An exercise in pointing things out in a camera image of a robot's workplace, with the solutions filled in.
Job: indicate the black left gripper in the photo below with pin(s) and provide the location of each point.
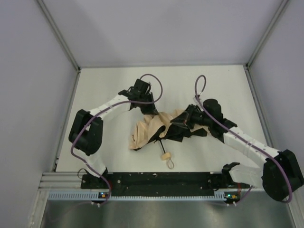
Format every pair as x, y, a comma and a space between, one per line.
146, 104

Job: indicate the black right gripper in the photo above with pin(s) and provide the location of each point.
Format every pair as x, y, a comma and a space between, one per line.
190, 116

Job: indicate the beige and black folding umbrella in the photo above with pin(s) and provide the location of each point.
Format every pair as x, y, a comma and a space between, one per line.
157, 128

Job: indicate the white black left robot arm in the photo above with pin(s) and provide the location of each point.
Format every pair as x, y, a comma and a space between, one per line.
86, 133

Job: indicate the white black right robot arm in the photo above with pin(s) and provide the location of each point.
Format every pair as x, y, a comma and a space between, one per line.
277, 172

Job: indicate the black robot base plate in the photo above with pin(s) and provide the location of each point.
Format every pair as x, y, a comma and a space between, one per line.
166, 184

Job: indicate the aluminium frame rail front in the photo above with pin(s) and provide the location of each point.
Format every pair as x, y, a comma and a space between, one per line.
83, 186

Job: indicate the aluminium frame post left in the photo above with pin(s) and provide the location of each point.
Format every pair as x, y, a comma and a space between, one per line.
58, 34

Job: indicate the aluminium frame post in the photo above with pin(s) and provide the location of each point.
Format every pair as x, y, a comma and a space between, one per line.
268, 31
58, 34

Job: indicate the aluminium frame post right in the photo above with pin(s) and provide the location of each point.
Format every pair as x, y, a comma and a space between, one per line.
268, 31

